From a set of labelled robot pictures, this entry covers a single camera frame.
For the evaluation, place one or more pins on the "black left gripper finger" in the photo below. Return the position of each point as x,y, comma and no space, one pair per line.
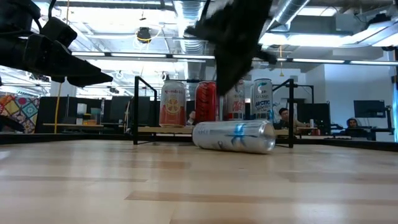
77,68
90,80

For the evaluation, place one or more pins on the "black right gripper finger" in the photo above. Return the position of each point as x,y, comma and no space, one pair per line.
230,74

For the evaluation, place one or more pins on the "Celsius Peach Vibe can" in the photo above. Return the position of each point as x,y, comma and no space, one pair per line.
237,109

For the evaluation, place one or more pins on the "red Coca-Cola can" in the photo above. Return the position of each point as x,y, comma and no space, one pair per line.
205,102

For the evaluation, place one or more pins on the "Celsius Arctic Vibe can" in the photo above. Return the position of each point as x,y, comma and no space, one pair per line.
233,137
262,99

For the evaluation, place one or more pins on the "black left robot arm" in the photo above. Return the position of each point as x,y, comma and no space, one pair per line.
12,49

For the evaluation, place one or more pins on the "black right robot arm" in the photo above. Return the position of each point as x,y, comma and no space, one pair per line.
245,12

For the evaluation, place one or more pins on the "black monitor on arm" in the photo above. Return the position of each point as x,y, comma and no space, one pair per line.
369,109

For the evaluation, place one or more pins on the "tall white box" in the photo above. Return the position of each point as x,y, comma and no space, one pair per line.
81,109

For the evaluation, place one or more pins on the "teal box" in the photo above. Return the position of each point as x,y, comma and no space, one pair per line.
95,112

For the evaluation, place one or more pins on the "orange yellow box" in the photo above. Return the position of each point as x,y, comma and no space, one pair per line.
89,121

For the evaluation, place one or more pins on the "black office partition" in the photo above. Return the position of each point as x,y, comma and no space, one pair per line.
53,109

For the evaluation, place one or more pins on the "light wooden desk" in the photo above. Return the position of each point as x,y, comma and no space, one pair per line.
56,125

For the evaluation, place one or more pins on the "person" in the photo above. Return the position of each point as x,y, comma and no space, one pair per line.
352,123
284,116
191,118

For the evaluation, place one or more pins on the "office desk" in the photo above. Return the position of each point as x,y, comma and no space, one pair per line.
376,130

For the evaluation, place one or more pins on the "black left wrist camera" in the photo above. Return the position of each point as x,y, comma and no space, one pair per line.
59,31

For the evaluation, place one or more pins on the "black rail with strip lights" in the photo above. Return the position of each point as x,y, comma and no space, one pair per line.
140,56

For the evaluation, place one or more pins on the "silver ventilation duct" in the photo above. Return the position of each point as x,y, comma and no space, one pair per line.
189,18

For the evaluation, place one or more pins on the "colourful patterned wall hanging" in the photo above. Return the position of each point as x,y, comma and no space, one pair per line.
20,109

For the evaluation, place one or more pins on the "black overhead camera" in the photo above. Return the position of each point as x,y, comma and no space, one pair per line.
144,35

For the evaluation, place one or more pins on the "wooden shelf with black frame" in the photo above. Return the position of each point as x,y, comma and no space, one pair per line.
149,129

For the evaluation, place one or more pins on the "black aluminium table frame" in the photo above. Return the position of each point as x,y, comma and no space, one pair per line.
37,137

